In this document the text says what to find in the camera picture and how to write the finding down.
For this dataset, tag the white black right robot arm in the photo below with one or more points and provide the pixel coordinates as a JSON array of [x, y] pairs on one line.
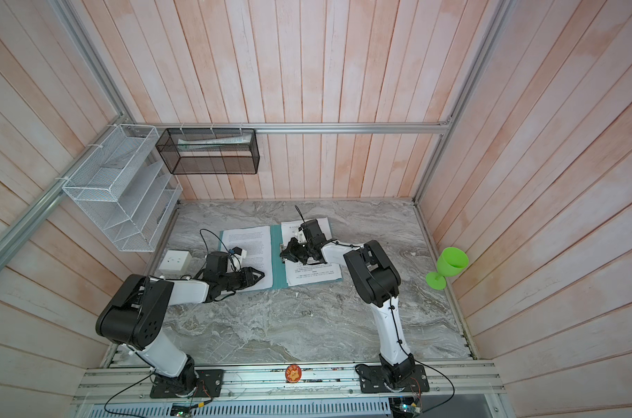
[[377, 282]]

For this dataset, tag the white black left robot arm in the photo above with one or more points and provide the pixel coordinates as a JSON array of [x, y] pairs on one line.
[[134, 316]]

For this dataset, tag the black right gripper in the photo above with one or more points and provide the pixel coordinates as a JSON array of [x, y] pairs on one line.
[[292, 252]]

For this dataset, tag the green plastic goblet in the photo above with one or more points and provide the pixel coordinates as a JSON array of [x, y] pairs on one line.
[[450, 263]]

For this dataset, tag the printed paper sheet bottom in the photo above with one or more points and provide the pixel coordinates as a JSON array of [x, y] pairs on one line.
[[298, 274]]

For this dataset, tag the white power socket box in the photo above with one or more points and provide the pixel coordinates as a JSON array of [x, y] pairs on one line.
[[175, 262]]

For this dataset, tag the teal green folder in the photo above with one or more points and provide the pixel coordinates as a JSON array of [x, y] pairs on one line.
[[278, 267]]

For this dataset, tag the printed paper sheet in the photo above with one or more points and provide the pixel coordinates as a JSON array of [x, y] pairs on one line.
[[298, 274], [257, 242]]

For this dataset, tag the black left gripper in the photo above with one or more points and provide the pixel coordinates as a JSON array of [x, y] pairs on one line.
[[248, 277]]

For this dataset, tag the printed paper sheet top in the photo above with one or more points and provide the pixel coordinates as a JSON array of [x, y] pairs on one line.
[[257, 242]]

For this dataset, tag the white wire mesh shelf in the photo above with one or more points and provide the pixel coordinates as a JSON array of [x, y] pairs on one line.
[[126, 192]]

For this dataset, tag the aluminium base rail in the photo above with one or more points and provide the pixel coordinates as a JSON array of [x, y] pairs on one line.
[[318, 380]]

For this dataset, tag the black wire mesh basket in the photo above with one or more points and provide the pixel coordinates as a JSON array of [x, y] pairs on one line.
[[189, 151]]

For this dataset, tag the red round sticker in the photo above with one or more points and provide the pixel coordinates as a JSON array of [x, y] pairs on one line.
[[293, 373]]

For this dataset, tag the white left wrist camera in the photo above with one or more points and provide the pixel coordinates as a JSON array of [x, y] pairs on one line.
[[237, 256]]

